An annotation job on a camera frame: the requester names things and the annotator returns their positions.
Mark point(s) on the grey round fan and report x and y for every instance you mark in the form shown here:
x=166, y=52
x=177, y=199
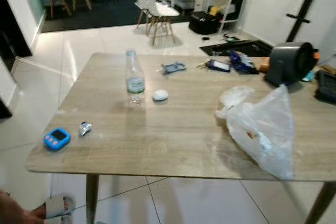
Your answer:
x=289, y=62

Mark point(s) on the crumpled silver foil wrapper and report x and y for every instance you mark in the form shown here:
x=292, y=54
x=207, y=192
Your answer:
x=84, y=128

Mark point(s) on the grey slipper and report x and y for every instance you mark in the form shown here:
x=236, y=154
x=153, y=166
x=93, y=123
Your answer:
x=59, y=205

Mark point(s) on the black box device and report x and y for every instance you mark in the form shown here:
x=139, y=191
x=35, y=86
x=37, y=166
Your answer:
x=326, y=86

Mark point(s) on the person's bare leg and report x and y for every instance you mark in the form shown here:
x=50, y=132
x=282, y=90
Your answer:
x=16, y=211

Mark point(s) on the clear plastic bag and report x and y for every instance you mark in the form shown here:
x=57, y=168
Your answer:
x=262, y=129

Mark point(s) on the white round puck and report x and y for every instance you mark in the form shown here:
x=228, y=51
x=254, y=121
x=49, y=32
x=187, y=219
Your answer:
x=160, y=95

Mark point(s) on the black card device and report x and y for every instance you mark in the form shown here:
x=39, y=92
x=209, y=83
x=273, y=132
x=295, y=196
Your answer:
x=219, y=65

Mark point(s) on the black doormat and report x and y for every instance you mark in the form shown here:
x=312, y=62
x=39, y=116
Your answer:
x=236, y=48

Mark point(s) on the blue snack packet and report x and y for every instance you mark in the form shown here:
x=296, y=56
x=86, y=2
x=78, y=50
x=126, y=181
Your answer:
x=242, y=62

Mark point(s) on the clear green-label water bottle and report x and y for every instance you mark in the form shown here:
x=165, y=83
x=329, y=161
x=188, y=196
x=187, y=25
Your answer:
x=135, y=85

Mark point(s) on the black pole stand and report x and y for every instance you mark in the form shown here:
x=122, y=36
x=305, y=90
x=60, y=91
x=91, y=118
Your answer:
x=306, y=19

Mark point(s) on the black bag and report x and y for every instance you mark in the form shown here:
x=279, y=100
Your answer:
x=203, y=23

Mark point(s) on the blue-grey plastic clip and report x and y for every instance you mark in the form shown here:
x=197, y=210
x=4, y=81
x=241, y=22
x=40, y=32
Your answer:
x=173, y=68

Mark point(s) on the blue handheld device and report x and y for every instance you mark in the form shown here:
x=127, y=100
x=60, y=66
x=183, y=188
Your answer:
x=56, y=139

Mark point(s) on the light wooden table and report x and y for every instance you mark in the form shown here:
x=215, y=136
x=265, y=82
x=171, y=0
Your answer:
x=173, y=129

